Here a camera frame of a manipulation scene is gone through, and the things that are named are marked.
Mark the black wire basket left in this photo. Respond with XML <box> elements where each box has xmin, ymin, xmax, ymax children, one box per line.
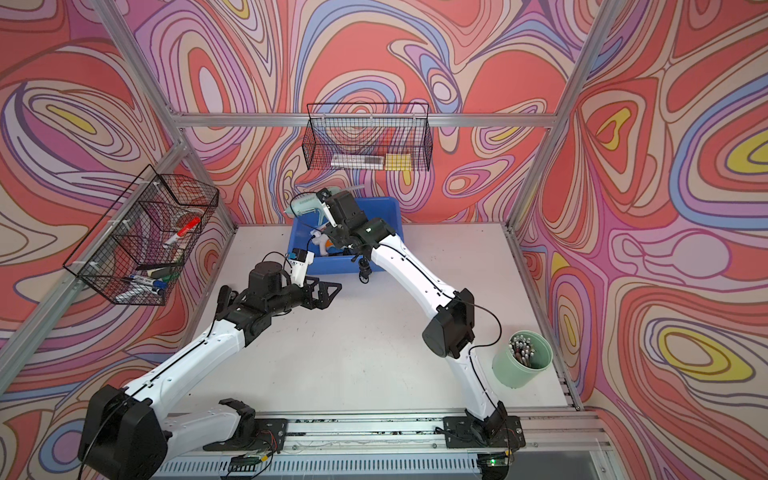
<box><xmin>63</xmin><ymin>166</ymin><xmax>219</xmax><ymax>306</ymax></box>

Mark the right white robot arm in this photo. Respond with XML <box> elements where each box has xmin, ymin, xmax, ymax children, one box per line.
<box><xmin>315</xmin><ymin>189</ymin><xmax>508</xmax><ymax>444</ymax></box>

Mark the clear box in basket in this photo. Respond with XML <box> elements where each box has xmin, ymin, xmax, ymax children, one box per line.
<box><xmin>330</xmin><ymin>154</ymin><xmax>385</xmax><ymax>170</ymax></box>

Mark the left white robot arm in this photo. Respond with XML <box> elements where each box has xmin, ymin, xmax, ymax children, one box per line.
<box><xmin>77</xmin><ymin>261</ymin><xmax>342</xmax><ymax>479</ymax></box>

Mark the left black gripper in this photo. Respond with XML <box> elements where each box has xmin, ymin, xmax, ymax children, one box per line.
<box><xmin>264</xmin><ymin>275</ymin><xmax>341</xmax><ymax>319</ymax></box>

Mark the yellow block in basket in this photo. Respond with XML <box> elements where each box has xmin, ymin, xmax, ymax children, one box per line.
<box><xmin>384</xmin><ymin>153</ymin><xmax>413</xmax><ymax>171</ymax></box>

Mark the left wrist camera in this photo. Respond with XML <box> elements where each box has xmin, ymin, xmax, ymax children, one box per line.
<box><xmin>287</xmin><ymin>248</ymin><xmax>314</xmax><ymax>287</ymax></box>

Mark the blue plastic storage box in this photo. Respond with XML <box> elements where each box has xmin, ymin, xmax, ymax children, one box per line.
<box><xmin>287</xmin><ymin>197</ymin><xmax>404</xmax><ymax>276</ymax></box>

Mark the green plastic cup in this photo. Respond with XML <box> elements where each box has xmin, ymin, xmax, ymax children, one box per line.
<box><xmin>492</xmin><ymin>330</ymin><xmax>553</xmax><ymax>389</ymax></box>

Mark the white orange glue gun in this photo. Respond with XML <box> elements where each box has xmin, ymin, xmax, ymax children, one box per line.
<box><xmin>310</xmin><ymin>230</ymin><xmax>336</xmax><ymax>257</ymax></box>

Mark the black wire basket rear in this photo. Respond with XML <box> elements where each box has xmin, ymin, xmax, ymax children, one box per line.
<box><xmin>302</xmin><ymin>101</ymin><xmax>433</xmax><ymax>171</ymax></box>

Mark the large mint glue gun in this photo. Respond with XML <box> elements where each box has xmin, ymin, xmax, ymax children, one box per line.
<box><xmin>284</xmin><ymin>185</ymin><xmax>364</xmax><ymax>224</ymax></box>

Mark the blue marker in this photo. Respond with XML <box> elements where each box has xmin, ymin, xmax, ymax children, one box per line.
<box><xmin>124</xmin><ymin>275</ymin><xmax>167</xmax><ymax>290</ymax></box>

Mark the red marker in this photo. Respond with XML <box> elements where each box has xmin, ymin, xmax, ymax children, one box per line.
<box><xmin>163</xmin><ymin>217</ymin><xmax>201</xmax><ymax>248</ymax></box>

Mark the black wire basket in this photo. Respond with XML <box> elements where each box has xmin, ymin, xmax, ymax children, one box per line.
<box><xmin>302</xmin><ymin>101</ymin><xmax>433</xmax><ymax>171</ymax></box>
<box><xmin>63</xmin><ymin>166</ymin><xmax>219</xmax><ymax>306</ymax></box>

